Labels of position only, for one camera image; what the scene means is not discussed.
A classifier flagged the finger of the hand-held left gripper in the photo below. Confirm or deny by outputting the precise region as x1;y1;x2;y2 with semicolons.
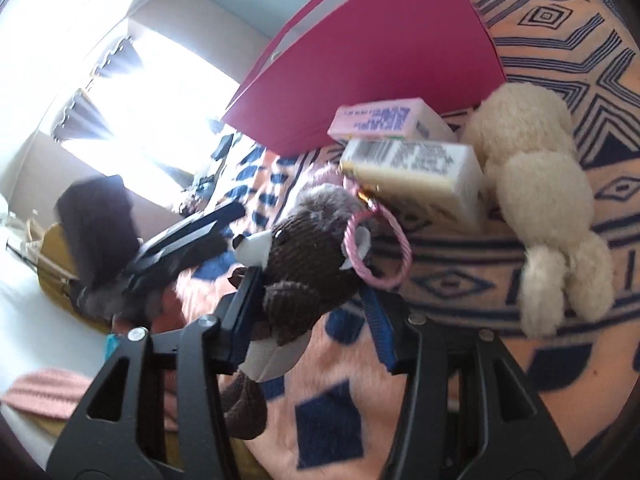
141;202;247;262
129;231;227;292

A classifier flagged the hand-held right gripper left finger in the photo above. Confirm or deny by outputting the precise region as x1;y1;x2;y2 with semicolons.
46;266;268;480

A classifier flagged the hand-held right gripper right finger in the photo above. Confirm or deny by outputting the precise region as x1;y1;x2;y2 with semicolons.
360;285;581;480

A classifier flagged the brown knitted plush toy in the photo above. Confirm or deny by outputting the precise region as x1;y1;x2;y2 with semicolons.
220;183;373;441

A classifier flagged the yellow tissue pack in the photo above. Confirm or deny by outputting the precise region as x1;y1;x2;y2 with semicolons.
340;139;486;231

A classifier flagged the pink tissue pack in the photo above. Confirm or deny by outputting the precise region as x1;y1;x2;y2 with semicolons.
327;97;458;143

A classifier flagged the cream plush bear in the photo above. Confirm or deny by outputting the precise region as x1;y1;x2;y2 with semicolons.
460;82;616;338

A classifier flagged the pink cardboard box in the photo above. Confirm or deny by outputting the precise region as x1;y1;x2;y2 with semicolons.
220;0;508;156

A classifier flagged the yellow garment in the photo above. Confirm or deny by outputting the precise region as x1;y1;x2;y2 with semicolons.
25;222;113;333

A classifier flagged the grey curtain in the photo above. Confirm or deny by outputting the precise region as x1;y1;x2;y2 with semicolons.
90;35;147;82
51;87;115;144

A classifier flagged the pink cord loop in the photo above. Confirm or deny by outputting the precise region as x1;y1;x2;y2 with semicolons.
342;180;412;290

